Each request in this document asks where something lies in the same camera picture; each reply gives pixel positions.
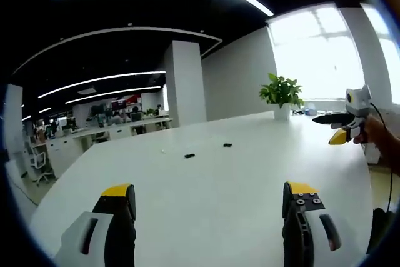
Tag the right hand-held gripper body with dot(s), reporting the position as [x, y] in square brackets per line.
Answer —
[358, 104]

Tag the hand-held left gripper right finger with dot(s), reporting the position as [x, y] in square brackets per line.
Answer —
[304, 232]

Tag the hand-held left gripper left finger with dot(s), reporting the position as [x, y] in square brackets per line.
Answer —
[93, 229]

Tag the black plastic buckle part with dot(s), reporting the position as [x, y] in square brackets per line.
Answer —
[227, 145]
[189, 155]

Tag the person's right hand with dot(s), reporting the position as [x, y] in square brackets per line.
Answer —
[372, 132]

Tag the green potted plant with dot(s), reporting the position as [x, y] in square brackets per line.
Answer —
[281, 98]

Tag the person's dark clothing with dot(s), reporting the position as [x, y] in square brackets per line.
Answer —
[379, 232]

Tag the white office chair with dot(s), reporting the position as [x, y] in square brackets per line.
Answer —
[39, 162]

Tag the white office desks row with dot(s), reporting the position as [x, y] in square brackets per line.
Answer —
[103, 131]

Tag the white table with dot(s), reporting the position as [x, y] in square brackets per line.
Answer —
[200, 179]

